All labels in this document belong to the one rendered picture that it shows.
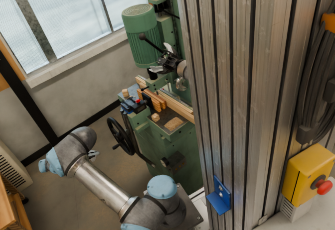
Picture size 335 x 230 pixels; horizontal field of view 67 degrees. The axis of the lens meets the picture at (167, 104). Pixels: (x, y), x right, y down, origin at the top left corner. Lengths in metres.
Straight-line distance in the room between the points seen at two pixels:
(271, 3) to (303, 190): 0.42
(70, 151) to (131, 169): 1.45
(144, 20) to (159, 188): 0.81
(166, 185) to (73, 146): 0.42
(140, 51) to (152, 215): 0.83
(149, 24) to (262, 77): 1.02
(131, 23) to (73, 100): 1.74
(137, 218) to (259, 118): 0.71
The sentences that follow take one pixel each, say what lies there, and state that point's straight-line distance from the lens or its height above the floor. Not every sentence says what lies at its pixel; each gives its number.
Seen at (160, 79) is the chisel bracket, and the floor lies 1.06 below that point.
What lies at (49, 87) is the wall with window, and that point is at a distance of 2.79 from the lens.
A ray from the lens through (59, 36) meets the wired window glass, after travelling 2.76.
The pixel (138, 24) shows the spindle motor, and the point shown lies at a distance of 1.34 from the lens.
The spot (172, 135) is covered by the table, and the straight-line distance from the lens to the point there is 1.45.
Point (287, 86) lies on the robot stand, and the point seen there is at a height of 1.67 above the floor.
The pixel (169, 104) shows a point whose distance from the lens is 1.58.
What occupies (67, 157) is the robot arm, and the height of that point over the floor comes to 1.20.
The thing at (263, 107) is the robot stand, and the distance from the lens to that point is 0.42.
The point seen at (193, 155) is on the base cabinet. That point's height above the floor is 0.45.
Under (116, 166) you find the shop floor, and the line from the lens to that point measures 2.59.
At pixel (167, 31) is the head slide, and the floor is 1.35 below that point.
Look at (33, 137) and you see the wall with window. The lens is 2.97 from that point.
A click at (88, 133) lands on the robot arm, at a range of 1.16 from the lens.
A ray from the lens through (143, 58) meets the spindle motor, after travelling 1.43.
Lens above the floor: 1.93
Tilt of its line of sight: 39 degrees down
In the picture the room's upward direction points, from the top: 13 degrees counter-clockwise
